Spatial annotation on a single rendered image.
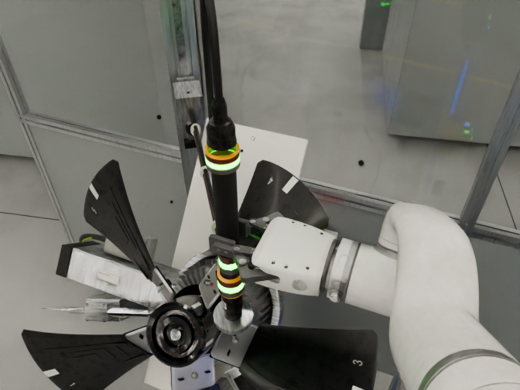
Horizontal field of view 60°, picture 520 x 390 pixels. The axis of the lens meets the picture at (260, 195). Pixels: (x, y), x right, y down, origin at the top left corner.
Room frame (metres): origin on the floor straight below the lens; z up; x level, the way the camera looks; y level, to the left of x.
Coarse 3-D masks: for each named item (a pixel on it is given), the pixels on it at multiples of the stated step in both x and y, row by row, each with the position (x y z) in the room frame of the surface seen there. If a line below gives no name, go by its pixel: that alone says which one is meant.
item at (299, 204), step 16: (256, 176) 0.70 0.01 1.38; (288, 176) 0.65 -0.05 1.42; (256, 192) 0.67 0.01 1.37; (272, 192) 0.64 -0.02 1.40; (288, 192) 0.62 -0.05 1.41; (304, 192) 0.61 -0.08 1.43; (240, 208) 0.67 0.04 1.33; (256, 208) 0.63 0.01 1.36; (272, 208) 0.61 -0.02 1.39; (288, 208) 0.59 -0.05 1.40; (304, 208) 0.58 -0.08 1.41; (320, 208) 0.57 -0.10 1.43; (320, 224) 0.54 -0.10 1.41; (240, 240) 0.58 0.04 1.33; (256, 240) 0.56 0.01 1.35
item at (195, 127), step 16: (208, 0) 0.48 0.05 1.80; (208, 16) 0.47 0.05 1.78; (208, 32) 0.54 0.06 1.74; (208, 48) 0.54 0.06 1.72; (208, 64) 0.54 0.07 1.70; (208, 80) 0.54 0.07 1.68; (208, 96) 0.54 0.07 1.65; (192, 112) 0.97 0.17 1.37; (208, 112) 0.54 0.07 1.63; (192, 128) 0.91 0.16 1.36; (208, 176) 0.72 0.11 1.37; (208, 192) 0.68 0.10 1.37
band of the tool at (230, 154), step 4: (236, 144) 0.47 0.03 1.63; (208, 148) 0.47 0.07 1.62; (232, 148) 0.48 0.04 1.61; (208, 152) 0.45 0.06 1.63; (212, 152) 0.47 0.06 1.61; (216, 152) 0.48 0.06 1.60; (220, 152) 0.48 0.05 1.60; (224, 152) 0.48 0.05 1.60; (228, 152) 0.48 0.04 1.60; (232, 152) 0.48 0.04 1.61; (236, 152) 0.45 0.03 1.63; (212, 156) 0.44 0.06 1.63; (216, 156) 0.44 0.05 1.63; (220, 156) 0.44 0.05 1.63; (224, 156) 0.44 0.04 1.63; (228, 156) 0.44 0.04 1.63; (232, 156) 0.44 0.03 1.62; (236, 160) 0.45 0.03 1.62; (216, 164) 0.44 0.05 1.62; (220, 164) 0.44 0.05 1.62; (224, 164) 0.44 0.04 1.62; (212, 168) 0.44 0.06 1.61; (232, 168) 0.44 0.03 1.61
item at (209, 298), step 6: (216, 264) 0.58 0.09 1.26; (210, 270) 0.58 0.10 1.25; (204, 276) 0.57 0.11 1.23; (210, 276) 0.56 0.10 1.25; (216, 282) 0.53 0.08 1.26; (204, 288) 0.54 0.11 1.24; (210, 288) 0.53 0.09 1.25; (216, 288) 0.52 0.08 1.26; (204, 294) 0.53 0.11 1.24; (210, 294) 0.51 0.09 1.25; (216, 294) 0.50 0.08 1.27; (204, 300) 0.51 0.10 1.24; (210, 300) 0.50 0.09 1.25; (210, 306) 0.49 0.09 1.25
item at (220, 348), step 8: (248, 328) 0.49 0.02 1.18; (256, 328) 0.48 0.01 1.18; (224, 336) 0.47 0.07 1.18; (232, 336) 0.47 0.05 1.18; (240, 336) 0.47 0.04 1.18; (248, 336) 0.47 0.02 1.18; (216, 344) 0.45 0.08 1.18; (224, 344) 0.45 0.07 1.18; (232, 344) 0.45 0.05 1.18; (240, 344) 0.45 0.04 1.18; (248, 344) 0.45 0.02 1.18; (216, 352) 0.44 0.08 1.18; (224, 352) 0.44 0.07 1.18; (232, 352) 0.44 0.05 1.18; (240, 352) 0.44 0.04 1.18; (224, 360) 0.42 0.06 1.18; (232, 360) 0.42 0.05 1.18; (240, 360) 0.42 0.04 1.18
